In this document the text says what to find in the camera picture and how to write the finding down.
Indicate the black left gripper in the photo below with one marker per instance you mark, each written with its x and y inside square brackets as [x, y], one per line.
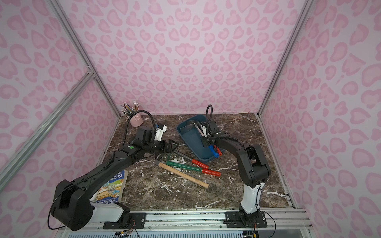
[162, 146]

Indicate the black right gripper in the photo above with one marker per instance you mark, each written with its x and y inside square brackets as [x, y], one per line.
[205, 140]

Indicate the silver tool blue handle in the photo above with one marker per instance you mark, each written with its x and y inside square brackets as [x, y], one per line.
[211, 147]

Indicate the teal plastic storage box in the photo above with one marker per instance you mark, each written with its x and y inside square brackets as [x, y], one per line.
[192, 139]

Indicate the grey hoe red handle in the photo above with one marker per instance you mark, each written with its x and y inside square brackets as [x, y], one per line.
[194, 138]

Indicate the wooden handle hammer tool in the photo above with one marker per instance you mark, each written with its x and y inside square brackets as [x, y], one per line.
[177, 172]

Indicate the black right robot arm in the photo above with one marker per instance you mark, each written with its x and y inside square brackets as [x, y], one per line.
[253, 167]

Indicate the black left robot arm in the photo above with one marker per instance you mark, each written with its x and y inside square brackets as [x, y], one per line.
[72, 205]

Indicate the pink pencil cup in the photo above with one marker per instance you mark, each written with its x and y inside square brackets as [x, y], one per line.
[136, 120]

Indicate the colored pencils bunch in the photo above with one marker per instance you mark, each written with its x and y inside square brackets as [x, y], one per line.
[128, 110]

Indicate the blue treehouse book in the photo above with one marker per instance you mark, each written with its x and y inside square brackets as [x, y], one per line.
[111, 191]

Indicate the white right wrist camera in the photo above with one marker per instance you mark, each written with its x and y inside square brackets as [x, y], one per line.
[203, 128]

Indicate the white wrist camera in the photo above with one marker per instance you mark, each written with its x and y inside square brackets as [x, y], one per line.
[160, 129]
[203, 128]

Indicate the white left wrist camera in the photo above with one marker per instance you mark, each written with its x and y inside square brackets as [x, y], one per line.
[160, 129]

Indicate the grey rake red handle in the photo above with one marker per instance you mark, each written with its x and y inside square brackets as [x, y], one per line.
[194, 161]

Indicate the green rake red handle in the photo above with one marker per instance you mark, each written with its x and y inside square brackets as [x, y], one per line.
[171, 161]

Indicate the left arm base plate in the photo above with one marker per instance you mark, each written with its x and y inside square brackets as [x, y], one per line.
[127, 221]

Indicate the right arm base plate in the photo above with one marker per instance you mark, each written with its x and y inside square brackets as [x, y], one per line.
[240, 219]

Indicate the aluminium front rail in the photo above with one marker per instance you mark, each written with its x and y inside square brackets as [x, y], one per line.
[275, 223]

